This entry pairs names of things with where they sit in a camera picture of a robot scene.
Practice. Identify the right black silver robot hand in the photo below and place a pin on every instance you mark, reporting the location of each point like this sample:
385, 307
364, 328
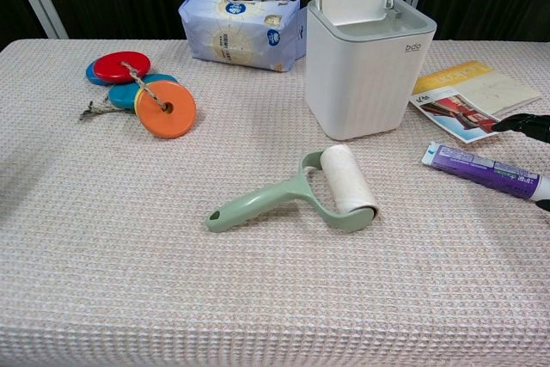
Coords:
528, 124

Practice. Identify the white bottle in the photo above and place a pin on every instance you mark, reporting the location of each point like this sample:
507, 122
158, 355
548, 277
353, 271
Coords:
472, 165

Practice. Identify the white trash bin with lid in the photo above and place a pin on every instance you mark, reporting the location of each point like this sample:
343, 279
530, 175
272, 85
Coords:
356, 83

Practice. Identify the yellow cover book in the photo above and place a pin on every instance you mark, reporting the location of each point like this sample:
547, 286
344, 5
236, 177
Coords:
490, 87

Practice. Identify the red picture postcard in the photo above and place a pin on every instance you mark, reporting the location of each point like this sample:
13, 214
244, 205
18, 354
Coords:
455, 115

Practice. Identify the green lint roller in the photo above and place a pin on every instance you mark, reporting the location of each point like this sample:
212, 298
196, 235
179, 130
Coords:
344, 178

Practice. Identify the light blue tissue pack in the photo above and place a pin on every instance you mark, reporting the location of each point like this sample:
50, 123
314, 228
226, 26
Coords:
240, 32

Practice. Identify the orange disc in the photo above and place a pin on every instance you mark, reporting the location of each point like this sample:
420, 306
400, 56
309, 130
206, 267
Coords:
180, 115

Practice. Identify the beige waffle tablecloth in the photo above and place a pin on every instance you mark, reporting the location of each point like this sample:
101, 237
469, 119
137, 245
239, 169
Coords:
172, 277

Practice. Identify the yellow disc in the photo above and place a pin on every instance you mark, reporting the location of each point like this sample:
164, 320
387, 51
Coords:
137, 100

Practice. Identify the teal disc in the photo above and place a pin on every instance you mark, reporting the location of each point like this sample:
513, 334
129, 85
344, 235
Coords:
122, 96

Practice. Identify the red disc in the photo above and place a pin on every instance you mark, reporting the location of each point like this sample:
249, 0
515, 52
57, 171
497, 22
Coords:
116, 67

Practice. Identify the blue disc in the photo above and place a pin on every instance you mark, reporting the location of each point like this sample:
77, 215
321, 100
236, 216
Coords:
91, 75

